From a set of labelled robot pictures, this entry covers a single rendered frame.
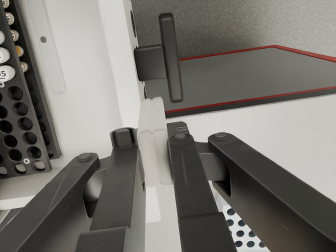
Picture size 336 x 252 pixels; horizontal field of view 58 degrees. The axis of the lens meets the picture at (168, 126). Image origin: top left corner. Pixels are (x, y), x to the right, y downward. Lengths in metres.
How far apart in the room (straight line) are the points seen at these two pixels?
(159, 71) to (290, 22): 1.04
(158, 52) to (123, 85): 0.04
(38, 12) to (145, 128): 0.21
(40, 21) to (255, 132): 0.31
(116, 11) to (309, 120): 0.33
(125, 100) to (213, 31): 0.96
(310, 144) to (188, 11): 0.79
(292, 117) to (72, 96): 0.30
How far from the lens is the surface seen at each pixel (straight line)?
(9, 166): 0.32
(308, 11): 1.30
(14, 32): 0.31
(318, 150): 0.51
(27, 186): 0.36
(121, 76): 0.24
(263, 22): 1.23
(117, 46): 0.24
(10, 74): 0.28
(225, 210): 0.46
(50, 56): 0.33
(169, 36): 0.25
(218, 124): 0.44
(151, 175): 0.16
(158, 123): 0.16
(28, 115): 0.30
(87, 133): 0.36
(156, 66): 0.25
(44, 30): 0.33
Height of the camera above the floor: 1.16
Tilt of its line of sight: 70 degrees down
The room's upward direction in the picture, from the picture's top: 171 degrees clockwise
